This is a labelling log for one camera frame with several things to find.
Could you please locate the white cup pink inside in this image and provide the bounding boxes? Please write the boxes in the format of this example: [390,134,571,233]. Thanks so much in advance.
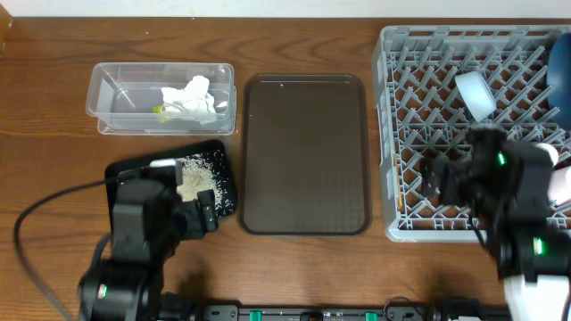
[548,167,571,205]

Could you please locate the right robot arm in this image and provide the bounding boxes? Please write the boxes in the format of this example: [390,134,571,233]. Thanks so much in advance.
[419,126,570,320]

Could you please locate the light blue bowl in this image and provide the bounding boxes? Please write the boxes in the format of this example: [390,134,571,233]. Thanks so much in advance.
[454,71,496,122]

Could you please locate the brown serving tray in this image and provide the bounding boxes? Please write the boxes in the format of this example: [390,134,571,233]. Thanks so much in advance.
[239,74,372,236]

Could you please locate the clear plastic waste bin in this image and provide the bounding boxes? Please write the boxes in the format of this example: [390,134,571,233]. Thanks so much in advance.
[86,62,236,136]

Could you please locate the yellow snack wrapper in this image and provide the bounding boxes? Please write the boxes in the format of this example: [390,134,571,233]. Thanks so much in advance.
[153,104,169,123]

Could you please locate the wooden chopstick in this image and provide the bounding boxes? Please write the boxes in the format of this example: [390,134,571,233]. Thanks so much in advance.
[393,154,403,211]

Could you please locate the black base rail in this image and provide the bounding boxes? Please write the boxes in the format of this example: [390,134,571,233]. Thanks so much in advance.
[160,292,509,321]

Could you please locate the black tray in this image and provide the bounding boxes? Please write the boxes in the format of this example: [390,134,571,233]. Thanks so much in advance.
[104,139,238,218]

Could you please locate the dark blue plate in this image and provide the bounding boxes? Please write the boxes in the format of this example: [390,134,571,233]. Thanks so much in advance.
[546,33,570,131]

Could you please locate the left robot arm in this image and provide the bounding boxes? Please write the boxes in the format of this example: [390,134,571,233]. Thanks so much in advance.
[79,179,219,320]

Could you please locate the white cup green inside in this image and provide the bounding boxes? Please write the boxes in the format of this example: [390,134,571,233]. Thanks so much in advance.
[535,143,559,167]

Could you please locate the grey dishwasher rack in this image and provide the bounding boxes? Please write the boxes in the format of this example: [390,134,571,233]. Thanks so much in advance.
[372,25,570,243]

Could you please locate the rice leftovers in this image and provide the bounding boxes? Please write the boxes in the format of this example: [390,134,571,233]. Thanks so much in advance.
[178,149,236,217]

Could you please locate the white napkin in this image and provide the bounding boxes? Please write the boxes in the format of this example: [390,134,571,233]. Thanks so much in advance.
[161,75,217,124]

